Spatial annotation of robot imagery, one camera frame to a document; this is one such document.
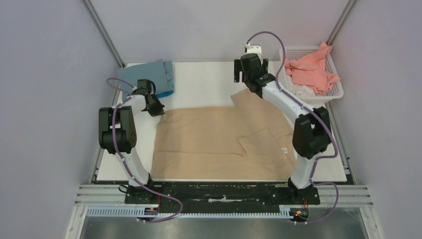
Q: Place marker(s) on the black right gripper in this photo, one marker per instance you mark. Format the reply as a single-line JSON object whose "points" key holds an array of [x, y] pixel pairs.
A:
{"points": [[239, 70]]}

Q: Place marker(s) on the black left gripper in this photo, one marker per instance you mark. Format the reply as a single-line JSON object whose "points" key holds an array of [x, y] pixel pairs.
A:
{"points": [[159, 110]]}

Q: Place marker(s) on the beige t shirt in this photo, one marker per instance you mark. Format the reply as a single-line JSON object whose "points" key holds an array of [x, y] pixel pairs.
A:
{"points": [[250, 140]]}

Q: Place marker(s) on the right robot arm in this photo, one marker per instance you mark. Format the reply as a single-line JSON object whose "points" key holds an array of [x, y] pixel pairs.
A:
{"points": [[312, 134]]}

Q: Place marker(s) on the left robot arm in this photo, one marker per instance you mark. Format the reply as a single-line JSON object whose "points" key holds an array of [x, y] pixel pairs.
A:
{"points": [[117, 135]]}

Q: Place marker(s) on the bright blue folded t shirt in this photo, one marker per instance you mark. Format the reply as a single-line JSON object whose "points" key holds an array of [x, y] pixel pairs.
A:
{"points": [[164, 94]]}

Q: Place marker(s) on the grey-blue folded t shirt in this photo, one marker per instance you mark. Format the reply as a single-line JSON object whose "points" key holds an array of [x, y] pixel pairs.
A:
{"points": [[160, 72]]}

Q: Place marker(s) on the white t shirt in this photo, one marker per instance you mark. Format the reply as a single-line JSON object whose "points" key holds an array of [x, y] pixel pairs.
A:
{"points": [[302, 91]]}

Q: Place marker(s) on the pink t shirt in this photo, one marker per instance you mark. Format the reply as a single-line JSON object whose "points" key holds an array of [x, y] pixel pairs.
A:
{"points": [[310, 71]]}

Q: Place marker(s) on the white plastic laundry basket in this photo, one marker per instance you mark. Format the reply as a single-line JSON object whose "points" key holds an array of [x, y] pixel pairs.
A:
{"points": [[300, 51]]}

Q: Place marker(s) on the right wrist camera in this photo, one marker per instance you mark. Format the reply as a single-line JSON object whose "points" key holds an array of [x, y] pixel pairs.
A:
{"points": [[254, 49]]}

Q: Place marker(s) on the aluminium frame rail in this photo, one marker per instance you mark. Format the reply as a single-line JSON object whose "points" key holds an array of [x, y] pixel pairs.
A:
{"points": [[103, 32]]}

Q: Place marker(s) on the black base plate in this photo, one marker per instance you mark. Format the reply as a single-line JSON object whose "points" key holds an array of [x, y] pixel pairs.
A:
{"points": [[218, 197]]}

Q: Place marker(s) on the white cable duct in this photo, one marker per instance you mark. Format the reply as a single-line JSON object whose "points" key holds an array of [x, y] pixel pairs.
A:
{"points": [[152, 213]]}

